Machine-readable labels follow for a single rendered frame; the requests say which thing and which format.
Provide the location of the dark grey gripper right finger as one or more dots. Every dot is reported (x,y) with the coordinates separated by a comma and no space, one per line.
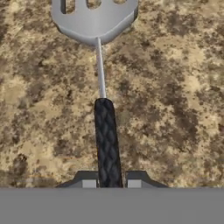
(139,178)

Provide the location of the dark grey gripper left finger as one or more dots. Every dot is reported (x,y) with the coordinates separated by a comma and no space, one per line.
(84,178)

